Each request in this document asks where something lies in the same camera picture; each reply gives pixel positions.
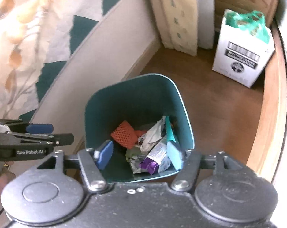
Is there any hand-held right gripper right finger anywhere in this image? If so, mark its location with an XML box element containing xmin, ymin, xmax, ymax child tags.
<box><xmin>166</xmin><ymin>141</ymin><xmax>247</xmax><ymax>192</ymax></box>

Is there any colourful wrapper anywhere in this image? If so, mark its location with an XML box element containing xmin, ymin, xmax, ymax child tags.
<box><xmin>125</xmin><ymin>147</ymin><xmax>146</xmax><ymax>174</ymax></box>

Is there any purple snack wrapper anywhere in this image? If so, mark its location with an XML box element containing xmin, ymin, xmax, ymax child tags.
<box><xmin>138</xmin><ymin>140</ymin><xmax>173</xmax><ymax>175</ymax></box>

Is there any yellow patterned curtain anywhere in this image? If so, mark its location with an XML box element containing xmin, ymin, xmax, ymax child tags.
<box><xmin>155</xmin><ymin>0</ymin><xmax>199</xmax><ymax>56</ymax></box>

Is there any teal plastic strip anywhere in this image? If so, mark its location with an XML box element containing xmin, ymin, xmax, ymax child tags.
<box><xmin>164</xmin><ymin>116</ymin><xmax>180</xmax><ymax>145</ymax></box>

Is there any white wrapper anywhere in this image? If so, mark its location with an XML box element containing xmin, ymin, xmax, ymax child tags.
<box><xmin>137</xmin><ymin>116</ymin><xmax>167</xmax><ymax>153</ymax></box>

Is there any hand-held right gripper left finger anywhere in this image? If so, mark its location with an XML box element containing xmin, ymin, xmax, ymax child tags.
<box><xmin>36</xmin><ymin>139</ymin><xmax>114</xmax><ymax>192</ymax></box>

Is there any large red foam net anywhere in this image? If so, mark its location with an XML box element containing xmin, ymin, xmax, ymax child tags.
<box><xmin>110</xmin><ymin>120</ymin><xmax>140</xmax><ymax>148</ymax></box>

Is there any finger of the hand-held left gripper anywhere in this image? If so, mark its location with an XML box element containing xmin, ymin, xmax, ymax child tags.
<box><xmin>47</xmin><ymin>133</ymin><xmax>75</xmax><ymax>147</ymax></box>
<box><xmin>25</xmin><ymin>123</ymin><xmax>54</xmax><ymax>135</ymax></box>

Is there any green plastic bag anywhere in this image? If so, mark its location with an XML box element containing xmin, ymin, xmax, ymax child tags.
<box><xmin>225</xmin><ymin>10</ymin><xmax>272</xmax><ymax>44</ymax></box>

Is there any wooden bed frame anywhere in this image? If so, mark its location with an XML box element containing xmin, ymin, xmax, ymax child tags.
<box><xmin>246</xmin><ymin>20</ymin><xmax>287</xmax><ymax>183</ymax></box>

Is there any person's left hand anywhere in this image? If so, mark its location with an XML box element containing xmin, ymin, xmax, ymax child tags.
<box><xmin>0</xmin><ymin>165</ymin><xmax>17</xmax><ymax>205</ymax></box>

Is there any grey curtain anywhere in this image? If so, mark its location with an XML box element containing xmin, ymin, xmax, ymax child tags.
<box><xmin>195</xmin><ymin>0</ymin><xmax>216</xmax><ymax>50</ymax></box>

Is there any white cardboard box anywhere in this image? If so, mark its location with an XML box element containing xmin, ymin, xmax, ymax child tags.
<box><xmin>212</xmin><ymin>9</ymin><xmax>276</xmax><ymax>88</ymax></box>

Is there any teal plastic bin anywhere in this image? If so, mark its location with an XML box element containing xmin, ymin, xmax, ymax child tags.
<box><xmin>84</xmin><ymin>73</ymin><xmax>196</xmax><ymax>183</ymax></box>

